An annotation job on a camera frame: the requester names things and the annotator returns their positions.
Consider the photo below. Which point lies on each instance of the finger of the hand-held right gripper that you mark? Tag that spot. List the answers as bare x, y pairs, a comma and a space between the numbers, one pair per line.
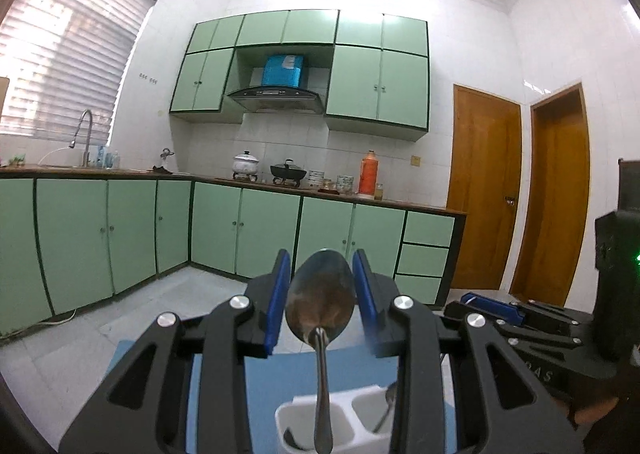
545, 340
492, 308

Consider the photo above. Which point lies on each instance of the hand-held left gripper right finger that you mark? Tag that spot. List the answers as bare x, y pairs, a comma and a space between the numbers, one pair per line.
364, 294

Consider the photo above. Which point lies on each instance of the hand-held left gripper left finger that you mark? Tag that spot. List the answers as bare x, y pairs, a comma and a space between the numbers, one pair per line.
280, 304

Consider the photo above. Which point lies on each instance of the metal spoon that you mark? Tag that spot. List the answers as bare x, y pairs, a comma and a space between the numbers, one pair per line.
320, 294
389, 396

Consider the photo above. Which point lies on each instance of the white utensil holder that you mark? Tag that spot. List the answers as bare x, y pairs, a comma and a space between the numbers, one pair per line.
346, 398

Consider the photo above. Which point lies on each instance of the person's right hand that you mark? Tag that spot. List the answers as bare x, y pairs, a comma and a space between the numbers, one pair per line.
597, 411

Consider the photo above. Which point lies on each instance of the blue table cover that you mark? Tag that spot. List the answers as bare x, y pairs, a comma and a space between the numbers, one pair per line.
296, 370

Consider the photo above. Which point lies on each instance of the small glass jar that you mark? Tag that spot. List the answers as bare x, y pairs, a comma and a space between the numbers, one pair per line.
379, 191

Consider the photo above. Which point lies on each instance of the plain wooden door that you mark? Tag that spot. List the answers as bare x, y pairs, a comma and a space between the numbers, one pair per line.
560, 194

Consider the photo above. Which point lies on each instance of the orange thermos flask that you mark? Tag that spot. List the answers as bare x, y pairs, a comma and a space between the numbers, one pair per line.
366, 176

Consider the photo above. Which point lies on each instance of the stack of white bowls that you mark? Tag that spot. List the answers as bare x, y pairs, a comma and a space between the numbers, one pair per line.
315, 179

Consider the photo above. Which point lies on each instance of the gas stove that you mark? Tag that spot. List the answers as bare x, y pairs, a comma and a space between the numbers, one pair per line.
240, 179

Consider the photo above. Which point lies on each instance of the black wok with lid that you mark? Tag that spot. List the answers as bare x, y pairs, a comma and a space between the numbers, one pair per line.
287, 170

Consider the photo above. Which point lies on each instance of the white lidded pot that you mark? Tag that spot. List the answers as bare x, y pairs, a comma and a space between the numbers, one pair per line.
245, 164

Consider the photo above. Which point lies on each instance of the black cloth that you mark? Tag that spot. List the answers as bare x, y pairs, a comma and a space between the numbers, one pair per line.
162, 169

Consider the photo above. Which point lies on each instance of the range hood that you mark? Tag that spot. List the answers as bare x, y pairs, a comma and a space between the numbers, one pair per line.
275, 99

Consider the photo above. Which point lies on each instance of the green lower kitchen cabinets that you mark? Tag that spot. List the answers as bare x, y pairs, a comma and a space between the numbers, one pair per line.
75, 234

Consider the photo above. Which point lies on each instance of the dish soap bottles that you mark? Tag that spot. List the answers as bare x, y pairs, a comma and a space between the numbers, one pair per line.
107, 157

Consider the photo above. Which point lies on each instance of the blue box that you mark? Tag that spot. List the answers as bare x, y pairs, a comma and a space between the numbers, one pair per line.
282, 70

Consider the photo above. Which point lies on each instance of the steel kitchen faucet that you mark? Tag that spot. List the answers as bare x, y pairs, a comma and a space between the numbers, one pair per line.
87, 134

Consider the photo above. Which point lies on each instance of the white window blind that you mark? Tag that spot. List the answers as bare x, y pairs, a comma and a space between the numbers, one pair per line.
75, 49

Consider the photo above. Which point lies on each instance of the cardboard box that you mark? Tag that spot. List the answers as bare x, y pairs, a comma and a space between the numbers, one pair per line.
4, 96

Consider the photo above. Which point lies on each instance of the green upper wall cabinets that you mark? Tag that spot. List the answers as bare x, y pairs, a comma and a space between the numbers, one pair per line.
380, 84

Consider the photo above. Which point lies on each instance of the white wall sockets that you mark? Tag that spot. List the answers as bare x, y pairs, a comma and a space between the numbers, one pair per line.
149, 79

